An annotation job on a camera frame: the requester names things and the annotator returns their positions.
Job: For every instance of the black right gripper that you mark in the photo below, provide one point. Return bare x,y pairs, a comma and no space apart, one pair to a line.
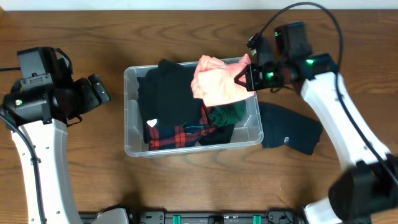
257,83

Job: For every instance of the black garment with tag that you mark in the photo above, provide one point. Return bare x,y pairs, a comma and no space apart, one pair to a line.
166,97

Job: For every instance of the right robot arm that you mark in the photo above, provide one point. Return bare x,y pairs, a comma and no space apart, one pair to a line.
368,183

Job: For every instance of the black gathered garment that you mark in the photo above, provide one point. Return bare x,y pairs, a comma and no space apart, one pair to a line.
221,135

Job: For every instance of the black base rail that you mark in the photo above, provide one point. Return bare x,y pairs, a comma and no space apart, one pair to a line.
269,217

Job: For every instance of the coral pink garment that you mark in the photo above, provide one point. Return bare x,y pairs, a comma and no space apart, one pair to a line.
213,81

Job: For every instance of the red navy plaid shirt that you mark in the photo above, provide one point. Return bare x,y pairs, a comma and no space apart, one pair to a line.
180,136

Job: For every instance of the dark green garment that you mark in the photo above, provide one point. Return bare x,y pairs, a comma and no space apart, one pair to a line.
224,115

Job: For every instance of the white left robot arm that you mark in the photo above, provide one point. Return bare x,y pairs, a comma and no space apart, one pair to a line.
42,150

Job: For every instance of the clear plastic storage bin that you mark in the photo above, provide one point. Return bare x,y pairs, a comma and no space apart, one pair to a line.
246,133

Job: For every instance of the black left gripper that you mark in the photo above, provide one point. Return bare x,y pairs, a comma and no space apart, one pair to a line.
94,90

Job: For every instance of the dark teal garment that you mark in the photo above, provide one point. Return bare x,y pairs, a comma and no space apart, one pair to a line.
284,127

